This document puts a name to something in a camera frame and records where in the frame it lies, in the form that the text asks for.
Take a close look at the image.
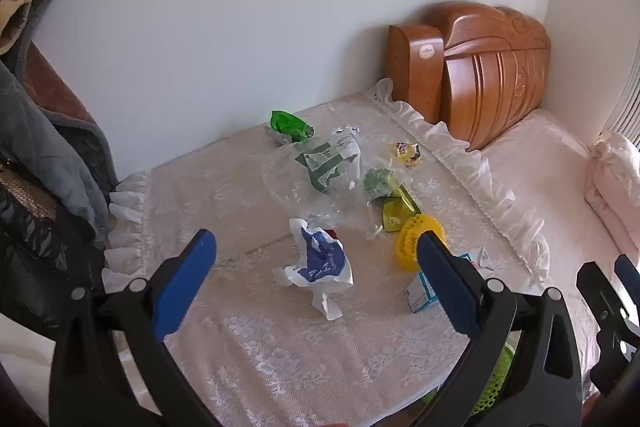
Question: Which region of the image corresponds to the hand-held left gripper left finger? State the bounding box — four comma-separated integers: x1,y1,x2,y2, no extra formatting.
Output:
50,229,217,427

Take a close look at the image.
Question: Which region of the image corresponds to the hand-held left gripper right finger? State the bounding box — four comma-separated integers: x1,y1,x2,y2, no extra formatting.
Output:
415,231,583,427

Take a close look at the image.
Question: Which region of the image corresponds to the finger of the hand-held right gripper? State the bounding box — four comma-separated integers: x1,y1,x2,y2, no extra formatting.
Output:
615,254,640,303
576,261,640,400

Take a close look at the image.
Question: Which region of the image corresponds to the white blue small carton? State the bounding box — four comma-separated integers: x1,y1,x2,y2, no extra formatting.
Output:
405,247,497,314

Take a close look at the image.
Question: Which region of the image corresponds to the yellow green plastic packet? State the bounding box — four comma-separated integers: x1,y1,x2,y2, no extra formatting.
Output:
379,186,422,234

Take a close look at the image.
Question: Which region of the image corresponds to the green mesh basket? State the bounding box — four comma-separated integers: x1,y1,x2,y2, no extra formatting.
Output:
467,341,517,415

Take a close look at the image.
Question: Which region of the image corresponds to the dark green wrapper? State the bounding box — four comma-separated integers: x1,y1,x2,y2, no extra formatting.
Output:
363,168,402,199

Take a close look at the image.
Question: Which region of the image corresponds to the blue white wrapper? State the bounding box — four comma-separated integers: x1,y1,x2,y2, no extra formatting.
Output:
272,218,354,321

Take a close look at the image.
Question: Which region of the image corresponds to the yellow red candy wrapper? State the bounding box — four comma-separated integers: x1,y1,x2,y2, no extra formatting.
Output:
389,142,424,168

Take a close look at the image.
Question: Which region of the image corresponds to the clear plastic bag green print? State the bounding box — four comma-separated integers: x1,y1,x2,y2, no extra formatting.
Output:
261,124,362,229

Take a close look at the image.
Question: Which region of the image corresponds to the green foil wrapper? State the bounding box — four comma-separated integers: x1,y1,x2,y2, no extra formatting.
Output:
266,110,314,144

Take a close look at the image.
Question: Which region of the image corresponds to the pink folded quilt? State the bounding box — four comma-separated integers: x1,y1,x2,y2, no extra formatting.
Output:
584,131,640,254

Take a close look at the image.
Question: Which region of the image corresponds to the white lace bedspread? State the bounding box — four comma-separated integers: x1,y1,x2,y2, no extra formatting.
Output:
102,78,601,427

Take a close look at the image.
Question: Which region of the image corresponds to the pink bed sheet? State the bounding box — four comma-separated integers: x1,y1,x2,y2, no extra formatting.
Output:
470,108,621,358

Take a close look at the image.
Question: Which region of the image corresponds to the black bag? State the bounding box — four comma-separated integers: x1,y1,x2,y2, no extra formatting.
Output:
0,159,110,345

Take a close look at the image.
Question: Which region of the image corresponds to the white ribbed panel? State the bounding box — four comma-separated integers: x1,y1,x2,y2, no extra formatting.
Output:
599,51,640,148

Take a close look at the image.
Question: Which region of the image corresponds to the grey hanging coat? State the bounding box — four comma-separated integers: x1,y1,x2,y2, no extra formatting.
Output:
0,0,119,249

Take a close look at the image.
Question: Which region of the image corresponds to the wooden headboard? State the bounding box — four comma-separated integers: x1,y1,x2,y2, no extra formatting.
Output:
386,2,552,152

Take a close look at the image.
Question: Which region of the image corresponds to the brown fleece cloth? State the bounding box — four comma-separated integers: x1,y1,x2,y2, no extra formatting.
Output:
22,41,103,130

